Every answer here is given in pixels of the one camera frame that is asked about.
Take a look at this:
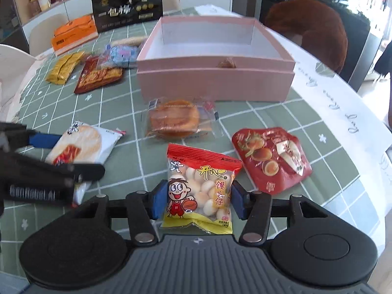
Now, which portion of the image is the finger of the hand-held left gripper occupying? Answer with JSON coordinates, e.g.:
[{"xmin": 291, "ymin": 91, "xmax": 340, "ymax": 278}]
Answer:
[
  {"xmin": 0, "ymin": 151, "xmax": 106, "ymax": 187},
  {"xmin": 0, "ymin": 122, "xmax": 62, "ymax": 152}
]

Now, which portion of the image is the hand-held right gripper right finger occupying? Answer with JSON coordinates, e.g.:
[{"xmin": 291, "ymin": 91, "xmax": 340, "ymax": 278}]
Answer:
[{"xmin": 232, "ymin": 180, "xmax": 330, "ymax": 245}]

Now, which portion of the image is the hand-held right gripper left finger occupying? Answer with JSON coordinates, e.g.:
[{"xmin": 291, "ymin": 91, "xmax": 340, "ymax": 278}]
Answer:
[{"xmin": 73, "ymin": 180, "xmax": 168, "ymax": 246}]

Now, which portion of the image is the white rice cracker packet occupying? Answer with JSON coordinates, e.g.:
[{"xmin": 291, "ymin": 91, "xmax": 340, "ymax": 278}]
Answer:
[{"xmin": 45, "ymin": 120, "xmax": 126, "ymax": 207}]

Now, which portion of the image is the cartoon boy bun snack packet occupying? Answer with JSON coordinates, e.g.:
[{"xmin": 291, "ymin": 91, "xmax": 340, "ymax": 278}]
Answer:
[{"xmin": 161, "ymin": 143, "xmax": 243, "ymax": 235}]

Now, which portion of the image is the red pastry snack packet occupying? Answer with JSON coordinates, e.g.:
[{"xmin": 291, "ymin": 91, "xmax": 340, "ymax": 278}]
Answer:
[{"xmin": 231, "ymin": 127, "xmax": 313, "ymax": 195}]

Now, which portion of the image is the gold snack packet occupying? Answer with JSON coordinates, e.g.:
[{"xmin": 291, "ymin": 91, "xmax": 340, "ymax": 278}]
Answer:
[{"xmin": 46, "ymin": 52, "xmax": 86, "ymax": 86}]

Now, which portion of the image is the pink cardboard box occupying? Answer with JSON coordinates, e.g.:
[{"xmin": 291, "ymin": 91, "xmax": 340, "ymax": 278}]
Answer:
[{"xmin": 136, "ymin": 16, "xmax": 296, "ymax": 103}]

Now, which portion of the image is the round cake in clear wrapper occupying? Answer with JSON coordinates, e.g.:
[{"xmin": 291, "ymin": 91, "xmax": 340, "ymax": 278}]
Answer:
[{"xmin": 144, "ymin": 97, "xmax": 224, "ymax": 140}]

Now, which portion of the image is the dark red snack packet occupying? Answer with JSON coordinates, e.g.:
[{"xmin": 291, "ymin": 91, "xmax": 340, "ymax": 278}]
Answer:
[{"xmin": 74, "ymin": 57, "xmax": 124, "ymax": 95}]

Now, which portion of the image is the orange tissue pack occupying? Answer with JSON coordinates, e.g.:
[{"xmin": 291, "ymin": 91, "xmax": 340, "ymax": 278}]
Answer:
[{"xmin": 51, "ymin": 15, "xmax": 99, "ymax": 56}]

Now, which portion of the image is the blue and white candy packet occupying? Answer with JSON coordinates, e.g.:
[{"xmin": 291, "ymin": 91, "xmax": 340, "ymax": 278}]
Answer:
[{"xmin": 99, "ymin": 43, "xmax": 144, "ymax": 68}]

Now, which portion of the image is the beige bread packet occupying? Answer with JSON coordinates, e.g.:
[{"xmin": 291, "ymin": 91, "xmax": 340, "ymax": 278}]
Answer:
[{"xmin": 112, "ymin": 36, "xmax": 149, "ymax": 47}]

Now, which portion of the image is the white cloth with script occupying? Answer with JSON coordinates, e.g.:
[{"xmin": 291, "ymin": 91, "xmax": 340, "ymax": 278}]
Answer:
[{"xmin": 196, "ymin": 4, "xmax": 392, "ymax": 166}]

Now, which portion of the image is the black gift box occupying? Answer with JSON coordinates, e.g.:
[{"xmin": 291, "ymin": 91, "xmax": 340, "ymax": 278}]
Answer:
[{"xmin": 91, "ymin": 0, "xmax": 163, "ymax": 34}]

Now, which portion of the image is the brown chair back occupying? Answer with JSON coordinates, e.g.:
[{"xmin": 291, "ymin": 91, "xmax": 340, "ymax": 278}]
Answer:
[{"xmin": 264, "ymin": 0, "xmax": 349, "ymax": 74}]

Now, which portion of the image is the black cabinet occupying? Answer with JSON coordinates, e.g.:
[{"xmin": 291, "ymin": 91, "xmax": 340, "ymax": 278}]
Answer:
[{"xmin": 306, "ymin": 0, "xmax": 383, "ymax": 83}]

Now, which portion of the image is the black water dispenser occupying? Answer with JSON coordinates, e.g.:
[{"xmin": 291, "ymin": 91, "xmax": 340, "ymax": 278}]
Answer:
[{"xmin": 260, "ymin": 0, "xmax": 299, "ymax": 22}]

